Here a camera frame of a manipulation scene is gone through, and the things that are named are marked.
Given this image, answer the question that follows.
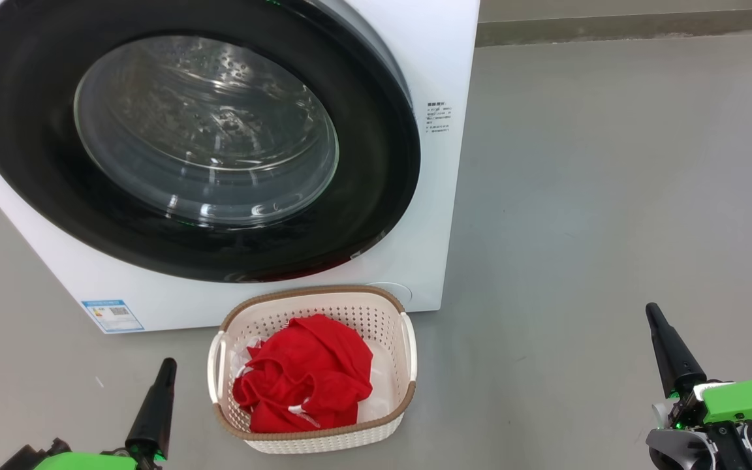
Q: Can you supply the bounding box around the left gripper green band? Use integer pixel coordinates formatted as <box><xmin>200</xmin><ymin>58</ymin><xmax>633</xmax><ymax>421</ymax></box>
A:
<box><xmin>33</xmin><ymin>358</ymin><xmax>178</xmax><ymax>470</ymax></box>

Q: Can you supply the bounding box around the black round glass washer door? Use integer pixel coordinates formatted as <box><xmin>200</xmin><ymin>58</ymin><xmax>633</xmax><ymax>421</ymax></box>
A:
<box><xmin>0</xmin><ymin>0</ymin><xmax>422</xmax><ymax>283</ymax></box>

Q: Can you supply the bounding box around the cream perforated laundry basket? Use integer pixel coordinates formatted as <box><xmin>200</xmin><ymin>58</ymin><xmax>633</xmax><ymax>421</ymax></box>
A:
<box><xmin>206</xmin><ymin>285</ymin><xmax>418</xmax><ymax>454</ymax></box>

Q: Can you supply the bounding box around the blue energy label sticker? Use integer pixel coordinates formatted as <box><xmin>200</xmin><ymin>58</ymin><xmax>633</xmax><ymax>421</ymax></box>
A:
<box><xmin>81</xmin><ymin>299</ymin><xmax>145</xmax><ymax>334</ymax></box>

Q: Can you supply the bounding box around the round white filter cover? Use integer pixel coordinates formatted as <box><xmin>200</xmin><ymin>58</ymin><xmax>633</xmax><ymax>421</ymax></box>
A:
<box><xmin>364</xmin><ymin>282</ymin><xmax>413</xmax><ymax>304</ymax></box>

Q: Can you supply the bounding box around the small printed text label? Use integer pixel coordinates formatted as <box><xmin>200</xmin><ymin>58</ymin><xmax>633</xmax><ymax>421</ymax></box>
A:
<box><xmin>425</xmin><ymin>101</ymin><xmax>453</xmax><ymax>134</ymax></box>

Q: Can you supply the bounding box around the white front-load washing machine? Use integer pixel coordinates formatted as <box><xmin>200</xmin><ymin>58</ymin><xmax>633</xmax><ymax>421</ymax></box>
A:
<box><xmin>0</xmin><ymin>0</ymin><xmax>481</xmax><ymax>335</ymax></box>

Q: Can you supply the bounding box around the red garment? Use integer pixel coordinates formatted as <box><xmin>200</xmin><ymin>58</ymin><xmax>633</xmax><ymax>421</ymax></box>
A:
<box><xmin>232</xmin><ymin>314</ymin><xmax>375</xmax><ymax>433</ymax></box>

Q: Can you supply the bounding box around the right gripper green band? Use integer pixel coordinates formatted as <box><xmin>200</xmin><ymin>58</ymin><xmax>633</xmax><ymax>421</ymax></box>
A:
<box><xmin>645</xmin><ymin>302</ymin><xmax>752</xmax><ymax>430</ymax></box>

